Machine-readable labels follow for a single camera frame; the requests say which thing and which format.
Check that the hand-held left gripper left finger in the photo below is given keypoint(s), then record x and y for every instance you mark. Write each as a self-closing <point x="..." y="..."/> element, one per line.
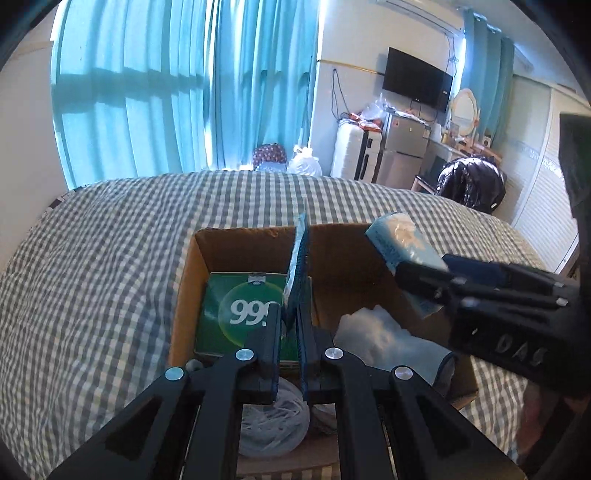
<point x="275" y="364"/>

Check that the oval white vanity mirror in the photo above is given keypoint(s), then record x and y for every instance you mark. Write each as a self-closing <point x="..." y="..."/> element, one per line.
<point x="464" y="110"/>

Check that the white knotted plastic bag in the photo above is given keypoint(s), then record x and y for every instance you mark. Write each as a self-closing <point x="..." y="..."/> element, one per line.
<point x="304" y="162"/>

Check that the silver small fridge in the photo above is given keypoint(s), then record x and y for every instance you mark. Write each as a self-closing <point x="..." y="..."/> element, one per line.
<point x="401" y="147"/>

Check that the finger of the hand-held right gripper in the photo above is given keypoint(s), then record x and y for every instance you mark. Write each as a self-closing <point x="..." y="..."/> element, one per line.
<point x="471" y="268"/>
<point x="415" y="279"/>

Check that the white dressing table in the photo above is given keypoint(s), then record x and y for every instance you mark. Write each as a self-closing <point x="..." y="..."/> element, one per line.
<point x="441" y="159"/>

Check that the checked bed blanket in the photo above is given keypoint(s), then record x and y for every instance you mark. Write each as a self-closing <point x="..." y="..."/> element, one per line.
<point x="92" y="277"/>

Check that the narrow teal curtain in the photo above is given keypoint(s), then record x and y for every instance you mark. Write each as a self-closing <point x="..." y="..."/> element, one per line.
<point x="489" y="74"/>

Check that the dark patterned bag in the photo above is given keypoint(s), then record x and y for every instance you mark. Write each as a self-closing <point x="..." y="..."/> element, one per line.
<point x="268" y="157"/>

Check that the black wall television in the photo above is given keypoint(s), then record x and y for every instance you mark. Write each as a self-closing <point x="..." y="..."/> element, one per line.
<point x="415" y="78"/>

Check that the light blue tissue packet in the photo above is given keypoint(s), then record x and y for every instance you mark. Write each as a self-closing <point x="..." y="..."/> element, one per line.
<point x="397" y="240"/>

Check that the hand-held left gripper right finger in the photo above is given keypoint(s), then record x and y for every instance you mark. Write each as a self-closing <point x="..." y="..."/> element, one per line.
<point x="304" y="360"/>

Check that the white air conditioner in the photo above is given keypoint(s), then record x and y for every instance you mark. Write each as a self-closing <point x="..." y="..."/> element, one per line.
<point x="420" y="11"/>

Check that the brown cardboard box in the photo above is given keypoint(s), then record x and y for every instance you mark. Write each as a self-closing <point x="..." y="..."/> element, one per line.
<point x="189" y="300"/>

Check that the green medicine box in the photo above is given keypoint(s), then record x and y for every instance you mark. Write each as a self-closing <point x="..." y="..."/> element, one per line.
<point x="221" y="332"/>

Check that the white slatted wardrobe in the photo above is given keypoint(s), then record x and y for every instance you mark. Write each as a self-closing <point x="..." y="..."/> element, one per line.
<point x="540" y="175"/>

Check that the teal window curtain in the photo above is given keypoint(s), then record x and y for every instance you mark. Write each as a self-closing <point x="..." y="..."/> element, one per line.
<point x="263" y="83"/>
<point x="134" y="92"/>

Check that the black puffer jacket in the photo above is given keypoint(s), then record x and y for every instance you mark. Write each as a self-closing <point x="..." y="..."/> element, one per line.
<point x="471" y="184"/>

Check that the white suitcase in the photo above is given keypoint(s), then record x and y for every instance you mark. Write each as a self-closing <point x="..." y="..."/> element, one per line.
<point x="351" y="152"/>

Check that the clear plastic bag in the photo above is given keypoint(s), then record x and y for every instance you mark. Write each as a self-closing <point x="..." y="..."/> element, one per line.
<point x="373" y="108"/>

